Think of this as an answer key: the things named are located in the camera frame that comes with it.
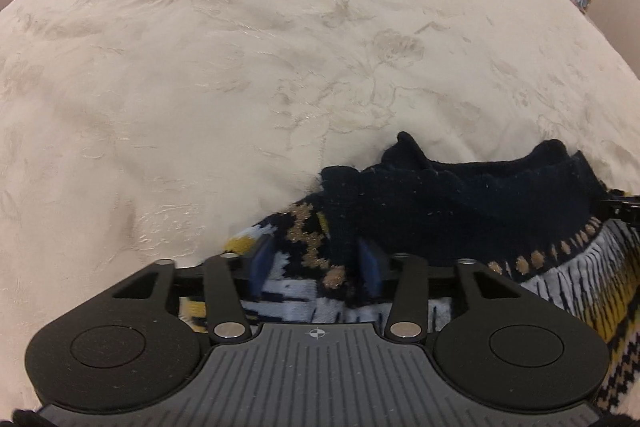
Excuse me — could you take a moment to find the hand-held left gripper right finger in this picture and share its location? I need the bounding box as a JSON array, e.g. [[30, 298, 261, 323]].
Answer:
[[356, 239, 527, 341]]

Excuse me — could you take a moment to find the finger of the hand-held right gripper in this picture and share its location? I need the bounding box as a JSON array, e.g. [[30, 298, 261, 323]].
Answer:
[[600, 191, 640, 223]]

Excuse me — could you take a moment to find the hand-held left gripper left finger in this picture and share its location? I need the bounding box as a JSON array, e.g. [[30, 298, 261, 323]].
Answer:
[[112, 237, 275, 341]]

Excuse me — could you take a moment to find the patterned knit sweater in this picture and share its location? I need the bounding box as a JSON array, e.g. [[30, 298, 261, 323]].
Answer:
[[177, 132, 640, 424]]

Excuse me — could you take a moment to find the white embroidered bedspread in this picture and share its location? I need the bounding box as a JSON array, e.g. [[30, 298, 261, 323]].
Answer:
[[0, 0, 640, 414]]

